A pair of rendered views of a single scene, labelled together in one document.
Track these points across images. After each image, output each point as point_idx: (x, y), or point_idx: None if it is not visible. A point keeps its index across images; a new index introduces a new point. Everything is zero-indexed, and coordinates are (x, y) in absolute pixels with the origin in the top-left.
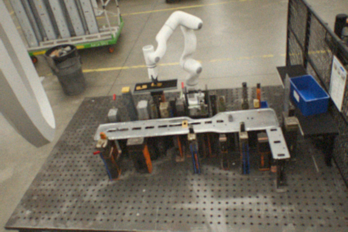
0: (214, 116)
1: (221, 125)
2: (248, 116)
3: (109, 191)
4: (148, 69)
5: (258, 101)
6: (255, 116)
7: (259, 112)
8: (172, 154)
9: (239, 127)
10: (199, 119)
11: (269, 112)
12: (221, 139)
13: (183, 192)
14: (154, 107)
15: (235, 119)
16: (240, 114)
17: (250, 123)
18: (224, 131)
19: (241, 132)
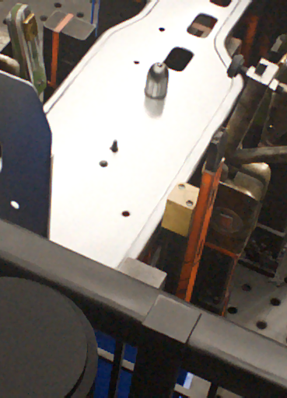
0: (225, 54)
1: (141, 49)
2: (127, 156)
3: None
4: None
5: (169, 196)
6: (104, 181)
7: (130, 216)
8: None
9: (80, 92)
10: (243, 7)
11: (93, 254)
12: (64, 19)
13: (37, 12)
14: None
15: (144, 106)
16: (168, 141)
17: (71, 137)
18: (96, 41)
19: (8, 38)
